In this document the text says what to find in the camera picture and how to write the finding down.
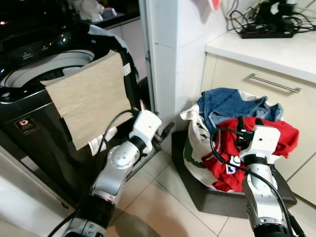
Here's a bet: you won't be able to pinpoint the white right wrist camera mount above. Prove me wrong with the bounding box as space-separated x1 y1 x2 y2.
251 125 281 159

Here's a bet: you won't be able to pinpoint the white cabinet with dark top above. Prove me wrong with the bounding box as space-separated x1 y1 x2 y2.
74 12 150 82

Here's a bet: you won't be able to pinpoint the white plush toy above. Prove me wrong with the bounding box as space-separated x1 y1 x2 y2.
68 0 118 23

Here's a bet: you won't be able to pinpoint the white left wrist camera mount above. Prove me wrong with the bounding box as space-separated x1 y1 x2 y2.
129 110 163 149

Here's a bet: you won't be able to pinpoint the white fabric laundry basket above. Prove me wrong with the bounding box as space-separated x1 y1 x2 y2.
180 93 297 191

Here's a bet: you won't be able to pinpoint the black charger with tangled cables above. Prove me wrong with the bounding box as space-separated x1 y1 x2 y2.
226 0 316 33

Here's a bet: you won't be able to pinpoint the pink hanging cloth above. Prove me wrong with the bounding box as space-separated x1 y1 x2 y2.
199 0 221 11

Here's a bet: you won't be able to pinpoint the red garment with white trim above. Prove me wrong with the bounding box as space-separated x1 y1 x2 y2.
201 117 300 193

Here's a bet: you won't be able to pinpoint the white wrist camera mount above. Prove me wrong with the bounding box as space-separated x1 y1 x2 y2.
129 110 163 149
251 125 281 159

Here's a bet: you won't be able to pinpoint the black top-load washing machine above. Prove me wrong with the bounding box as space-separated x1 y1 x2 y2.
0 19 150 205

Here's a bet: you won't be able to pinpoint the beige cabinet with white countertop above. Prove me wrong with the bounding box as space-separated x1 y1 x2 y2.
199 30 316 206

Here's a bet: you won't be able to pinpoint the silver bar drawer handle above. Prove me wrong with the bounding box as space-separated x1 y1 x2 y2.
247 73 302 94

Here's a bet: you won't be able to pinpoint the blue denim jeans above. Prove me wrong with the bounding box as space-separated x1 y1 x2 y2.
197 87 284 133

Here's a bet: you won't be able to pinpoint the black power strip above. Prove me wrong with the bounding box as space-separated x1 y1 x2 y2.
240 29 295 40

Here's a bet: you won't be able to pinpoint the beige woven cloth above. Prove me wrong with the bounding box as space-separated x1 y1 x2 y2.
41 49 133 151

